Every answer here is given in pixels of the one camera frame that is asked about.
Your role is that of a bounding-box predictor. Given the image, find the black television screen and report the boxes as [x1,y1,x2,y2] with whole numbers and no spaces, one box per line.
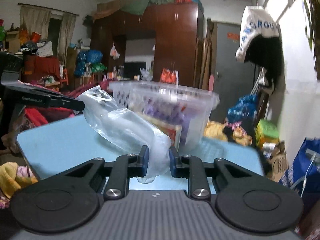
[123,62,146,79]

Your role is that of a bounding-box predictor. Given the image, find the purple tissue pack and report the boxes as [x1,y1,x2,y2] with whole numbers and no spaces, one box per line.
[142,99,190,130]

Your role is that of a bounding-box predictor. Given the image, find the beige window curtains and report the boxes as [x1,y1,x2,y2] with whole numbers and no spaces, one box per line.
[20,4,76,63]

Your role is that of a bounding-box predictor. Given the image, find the orange white hanging bag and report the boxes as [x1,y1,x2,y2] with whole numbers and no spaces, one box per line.
[159,68,178,86]

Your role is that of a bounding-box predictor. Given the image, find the white plastic laundry basket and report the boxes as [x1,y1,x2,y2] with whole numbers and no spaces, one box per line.
[109,81,220,151]

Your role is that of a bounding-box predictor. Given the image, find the orange white medicine box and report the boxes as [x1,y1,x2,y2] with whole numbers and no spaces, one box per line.
[138,113,182,150]

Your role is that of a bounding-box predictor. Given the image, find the clear plastic bag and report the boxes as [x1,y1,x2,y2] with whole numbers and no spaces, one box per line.
[76,86,171,184]

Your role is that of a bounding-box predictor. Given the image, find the blue plastic bag by door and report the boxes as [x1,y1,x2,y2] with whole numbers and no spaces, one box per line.
[226,94,258,124]

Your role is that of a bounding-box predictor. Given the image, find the dark red wooden wardrobe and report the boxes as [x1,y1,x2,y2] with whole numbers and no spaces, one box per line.
[90,3,203,87]

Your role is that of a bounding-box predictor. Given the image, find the grey metal door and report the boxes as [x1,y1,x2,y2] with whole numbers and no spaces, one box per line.
[210,23,258,122]

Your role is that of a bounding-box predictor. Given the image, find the white charging cable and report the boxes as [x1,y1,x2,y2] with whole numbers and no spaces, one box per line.
[290,153,317,198]

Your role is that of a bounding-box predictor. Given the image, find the blue plastic bags pile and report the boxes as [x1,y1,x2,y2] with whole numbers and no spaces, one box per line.
[74,49,106,77]

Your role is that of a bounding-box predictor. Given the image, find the white black hanging jacket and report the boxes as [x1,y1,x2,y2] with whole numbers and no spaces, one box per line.
[235,6,283,95]

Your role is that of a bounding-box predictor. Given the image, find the yellow cloth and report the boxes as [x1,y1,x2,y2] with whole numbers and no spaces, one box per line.
[0,162,38,199]

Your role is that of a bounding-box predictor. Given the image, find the blue shopping bag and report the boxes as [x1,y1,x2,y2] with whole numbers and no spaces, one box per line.
[279,138,319,199]

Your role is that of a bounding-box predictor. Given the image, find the green yellow box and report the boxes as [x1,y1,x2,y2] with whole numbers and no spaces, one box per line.
[255,119,279,148]

